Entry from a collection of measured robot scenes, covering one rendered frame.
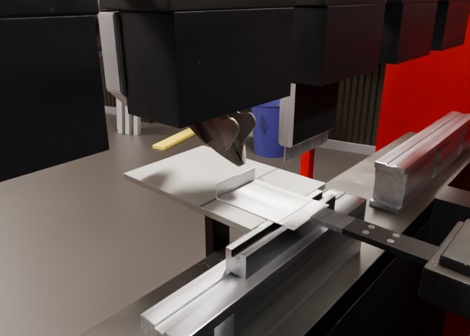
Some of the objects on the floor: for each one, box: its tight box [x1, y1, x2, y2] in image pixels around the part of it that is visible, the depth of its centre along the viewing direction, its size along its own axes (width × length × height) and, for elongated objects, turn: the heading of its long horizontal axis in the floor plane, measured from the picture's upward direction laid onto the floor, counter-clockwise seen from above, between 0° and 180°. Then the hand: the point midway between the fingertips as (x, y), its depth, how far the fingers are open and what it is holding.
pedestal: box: [300, 148, 315, 179], centre depth 253 cm, size 20×25×83 cm
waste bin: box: [251, 99, 285, 158], centre depth 355 cm, size 42×38×49 cm
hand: (235, 159), depth 60 cm, fingers closed
